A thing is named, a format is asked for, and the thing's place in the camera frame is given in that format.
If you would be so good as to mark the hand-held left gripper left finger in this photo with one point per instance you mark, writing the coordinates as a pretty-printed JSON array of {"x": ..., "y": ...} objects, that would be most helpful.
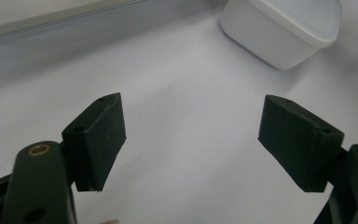
[{"x": 96, "y": 140}]

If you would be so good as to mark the white square bowl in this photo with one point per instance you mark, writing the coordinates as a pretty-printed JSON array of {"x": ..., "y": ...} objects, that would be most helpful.
[{"x": 279, "y": 31}]

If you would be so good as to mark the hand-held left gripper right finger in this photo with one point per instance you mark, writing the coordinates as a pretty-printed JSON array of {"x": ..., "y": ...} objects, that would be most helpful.
[{"x": 298, "y": 143}]

